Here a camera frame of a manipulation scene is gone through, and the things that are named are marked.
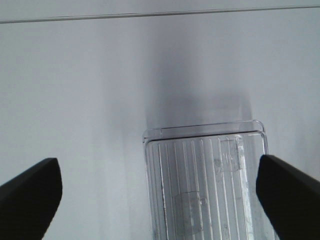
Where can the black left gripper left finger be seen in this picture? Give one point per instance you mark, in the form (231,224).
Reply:
(29,201)

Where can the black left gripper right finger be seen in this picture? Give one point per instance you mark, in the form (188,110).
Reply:
(290,199)

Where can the left clear plastic tray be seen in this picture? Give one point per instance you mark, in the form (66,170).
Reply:
(202,181)

